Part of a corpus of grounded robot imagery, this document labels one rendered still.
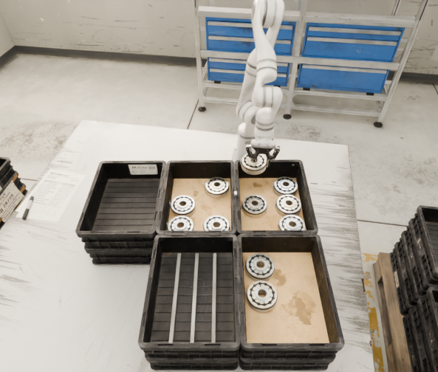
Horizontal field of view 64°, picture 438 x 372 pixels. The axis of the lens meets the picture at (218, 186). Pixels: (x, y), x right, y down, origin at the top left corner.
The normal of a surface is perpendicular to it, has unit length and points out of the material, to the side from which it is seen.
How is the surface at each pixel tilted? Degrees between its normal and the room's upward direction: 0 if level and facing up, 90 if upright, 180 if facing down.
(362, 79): 90
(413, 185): 0
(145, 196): 0
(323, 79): 90
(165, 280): 0
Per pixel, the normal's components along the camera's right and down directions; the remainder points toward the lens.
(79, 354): -0.01, -0.69
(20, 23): -0.18, 0.72
